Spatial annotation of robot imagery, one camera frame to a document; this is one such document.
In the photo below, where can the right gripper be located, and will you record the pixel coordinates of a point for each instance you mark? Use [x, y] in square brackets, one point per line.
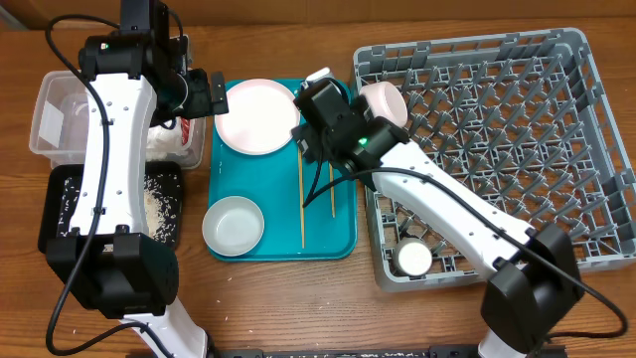
[309, 140]

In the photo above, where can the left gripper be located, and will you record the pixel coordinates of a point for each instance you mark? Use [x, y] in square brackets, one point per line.
[202, 102]

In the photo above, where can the wooden chopstick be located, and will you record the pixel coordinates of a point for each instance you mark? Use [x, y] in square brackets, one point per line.
[301, 197]
[332, 191]

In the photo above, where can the red snack wrapper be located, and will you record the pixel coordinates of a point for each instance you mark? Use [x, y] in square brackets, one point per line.
[185, 128]

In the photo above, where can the large white plate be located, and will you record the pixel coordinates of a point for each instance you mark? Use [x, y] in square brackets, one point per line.
[260, 118]

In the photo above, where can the white napkin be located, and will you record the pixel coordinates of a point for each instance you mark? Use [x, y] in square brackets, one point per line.
[161, 142]

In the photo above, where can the white bowl with rice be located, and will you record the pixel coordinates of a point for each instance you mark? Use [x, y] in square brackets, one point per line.
[385, 100]

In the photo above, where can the pale green shallow bowl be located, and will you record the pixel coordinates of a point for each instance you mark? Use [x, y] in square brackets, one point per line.
[233, 226]

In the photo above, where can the small white cup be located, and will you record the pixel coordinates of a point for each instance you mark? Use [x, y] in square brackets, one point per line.
[412, 257]

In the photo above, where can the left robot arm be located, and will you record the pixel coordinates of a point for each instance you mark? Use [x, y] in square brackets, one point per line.
[137, 77]

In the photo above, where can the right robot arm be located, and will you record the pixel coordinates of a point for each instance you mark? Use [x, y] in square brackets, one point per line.
[531, 274]

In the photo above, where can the grey dishwasher rack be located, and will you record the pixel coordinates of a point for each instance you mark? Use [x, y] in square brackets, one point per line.
[523, 120]

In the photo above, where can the teal serving tray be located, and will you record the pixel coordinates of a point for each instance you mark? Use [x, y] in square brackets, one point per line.
[271, 182]

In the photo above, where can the black plastic tray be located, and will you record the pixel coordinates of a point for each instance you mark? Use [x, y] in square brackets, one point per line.
[55, 191]

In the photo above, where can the spilled rice pile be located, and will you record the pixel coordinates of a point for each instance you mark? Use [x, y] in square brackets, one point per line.
[163, 195]

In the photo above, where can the clear plastic bin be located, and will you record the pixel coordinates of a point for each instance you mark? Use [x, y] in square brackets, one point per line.
[60, 124]

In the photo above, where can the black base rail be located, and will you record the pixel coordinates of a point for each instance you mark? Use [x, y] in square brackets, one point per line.
[440, 351]

